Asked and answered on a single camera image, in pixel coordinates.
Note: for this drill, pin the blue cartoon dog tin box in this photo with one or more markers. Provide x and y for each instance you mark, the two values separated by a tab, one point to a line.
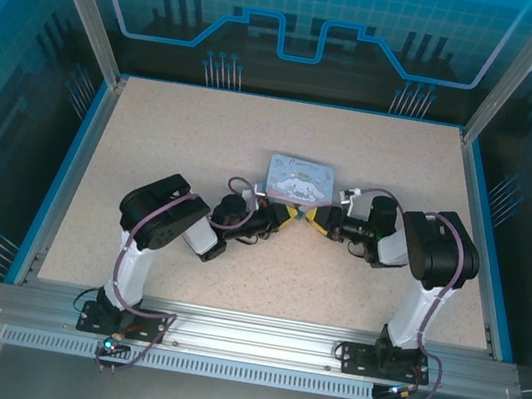
300	177

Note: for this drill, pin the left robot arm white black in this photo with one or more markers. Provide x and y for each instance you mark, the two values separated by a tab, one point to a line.
163	239

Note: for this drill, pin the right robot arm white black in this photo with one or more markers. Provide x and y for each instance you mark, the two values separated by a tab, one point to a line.
439	257

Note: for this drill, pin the aluminium mounting rail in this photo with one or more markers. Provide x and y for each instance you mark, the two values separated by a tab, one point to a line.
250	333

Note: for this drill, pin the aluminium side rail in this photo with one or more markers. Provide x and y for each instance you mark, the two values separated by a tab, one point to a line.
480	233
84	150

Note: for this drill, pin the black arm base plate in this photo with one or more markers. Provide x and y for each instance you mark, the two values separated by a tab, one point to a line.
357	358
92	319

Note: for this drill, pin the aluminium frame post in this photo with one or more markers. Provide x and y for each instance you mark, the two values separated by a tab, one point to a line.
514	72
88	14

